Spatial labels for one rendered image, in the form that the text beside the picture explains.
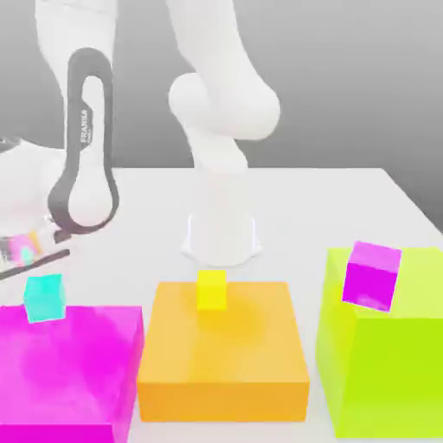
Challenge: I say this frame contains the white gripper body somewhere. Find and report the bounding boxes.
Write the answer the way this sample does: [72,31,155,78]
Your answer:
[0,247,73,286]

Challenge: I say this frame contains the small cyan cube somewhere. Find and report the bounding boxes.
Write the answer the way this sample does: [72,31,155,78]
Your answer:
[22,273,67,324]

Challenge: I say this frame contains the small yellow cube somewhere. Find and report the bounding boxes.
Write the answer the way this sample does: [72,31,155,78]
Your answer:
[196,270,228,311]

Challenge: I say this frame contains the small purple cube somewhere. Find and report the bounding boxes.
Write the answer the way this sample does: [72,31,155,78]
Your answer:
[341,241,403,313]

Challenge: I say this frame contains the large magenta box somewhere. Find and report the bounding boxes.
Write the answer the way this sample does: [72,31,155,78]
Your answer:
[0,304,145,443]

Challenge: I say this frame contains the large orange box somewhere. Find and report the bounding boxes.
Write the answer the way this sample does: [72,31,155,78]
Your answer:
[136,280,311,424]

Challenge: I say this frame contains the large lime box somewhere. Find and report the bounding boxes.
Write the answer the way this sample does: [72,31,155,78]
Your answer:
[315,246,443,440]

